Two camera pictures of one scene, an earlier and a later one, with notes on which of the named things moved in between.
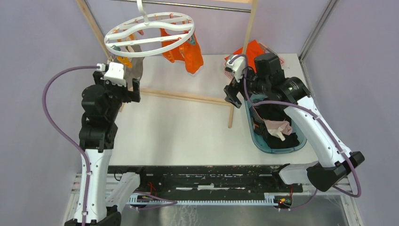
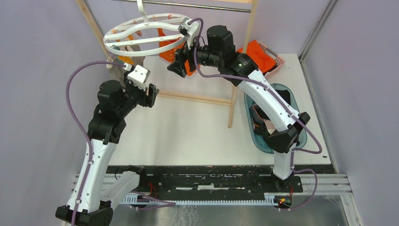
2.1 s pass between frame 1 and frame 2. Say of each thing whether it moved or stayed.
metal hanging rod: stayed
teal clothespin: stayed
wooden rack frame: stayed
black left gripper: moved
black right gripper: moved
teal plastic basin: stayed
